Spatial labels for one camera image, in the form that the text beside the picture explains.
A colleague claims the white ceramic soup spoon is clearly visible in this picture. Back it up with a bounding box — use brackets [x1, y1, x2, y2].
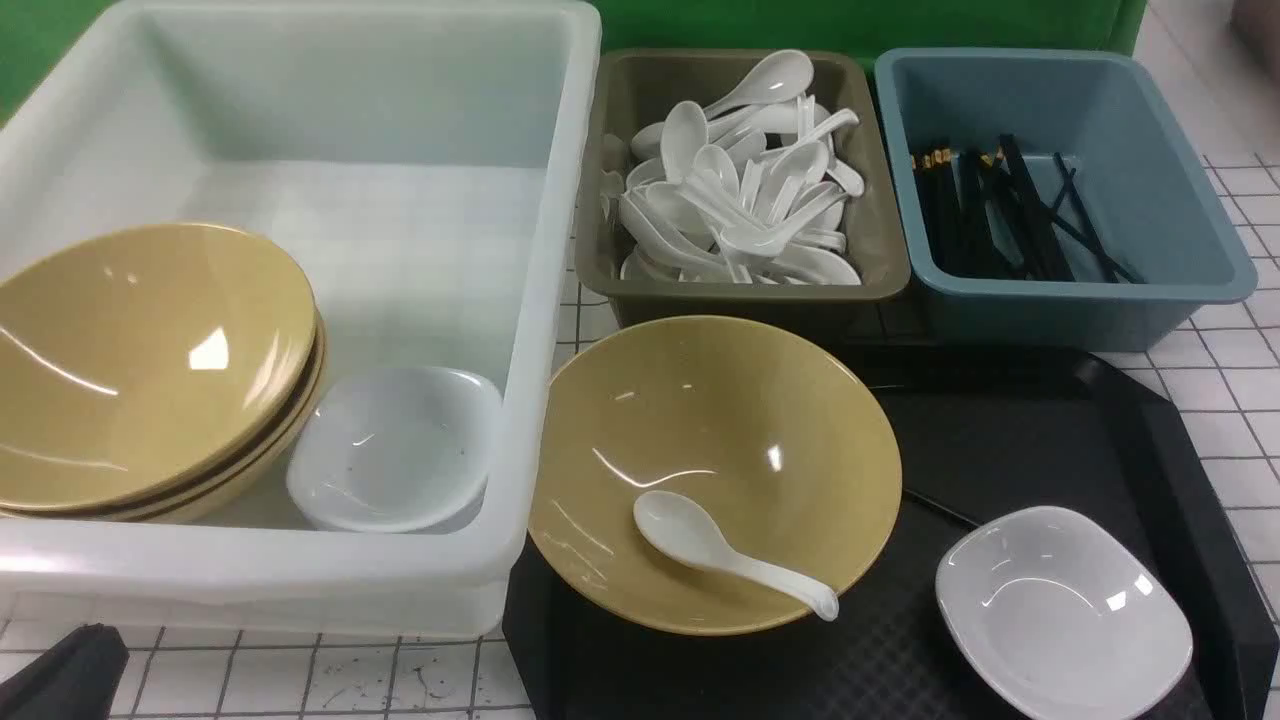
[634, 489, 840, 623]

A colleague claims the tan noodle bowl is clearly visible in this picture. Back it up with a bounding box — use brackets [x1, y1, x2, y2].
[529, 316, 902, 635]

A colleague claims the white square sauce dish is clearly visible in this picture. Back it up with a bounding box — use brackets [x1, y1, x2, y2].
[934, 505, 1194, 719]

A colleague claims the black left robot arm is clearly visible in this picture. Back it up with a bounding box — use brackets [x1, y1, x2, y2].
[1, 624, 129, 719]

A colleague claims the white spoon front of pile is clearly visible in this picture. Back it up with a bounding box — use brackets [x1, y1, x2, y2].
[717, 186, 849, 260]

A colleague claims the white spoon of pile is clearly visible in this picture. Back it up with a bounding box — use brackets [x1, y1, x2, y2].
[717, 186, 849, 260]
[704, 49, 814, 120]

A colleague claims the white spoon upright in pile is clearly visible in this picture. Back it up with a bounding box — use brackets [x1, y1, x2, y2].
[659, 100, 708, 184]

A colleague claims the olive green spoon bin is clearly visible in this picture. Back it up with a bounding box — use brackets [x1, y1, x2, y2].
[575, 47, 911, 340]

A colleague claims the white dish in tub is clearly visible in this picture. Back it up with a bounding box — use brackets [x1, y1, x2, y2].
[285, 366, 503, 534]

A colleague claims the large translucent white plastic tub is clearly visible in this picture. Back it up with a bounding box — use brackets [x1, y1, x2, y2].
[3, 1, 602, 641]

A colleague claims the white spoon top of pile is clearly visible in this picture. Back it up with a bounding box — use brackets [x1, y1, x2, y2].
[704, 49, 814, 120]

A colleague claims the black plastic serving tray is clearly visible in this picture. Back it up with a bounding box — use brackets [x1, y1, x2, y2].
[503, 345, 1277, 719]

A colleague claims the black chopstick gold tip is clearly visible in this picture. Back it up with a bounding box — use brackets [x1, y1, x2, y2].
[998, 133, 1075, 282]

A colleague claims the blue chopstick bin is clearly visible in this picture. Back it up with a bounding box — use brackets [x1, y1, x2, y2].
[874, 47, 1257, 352]

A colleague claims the black chopstick crossing diagonally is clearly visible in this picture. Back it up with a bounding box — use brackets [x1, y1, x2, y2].
[1053, 152, 1119, 283]

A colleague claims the green backdrop board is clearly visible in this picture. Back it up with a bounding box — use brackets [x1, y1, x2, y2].
[1, 1, 1146, 117]

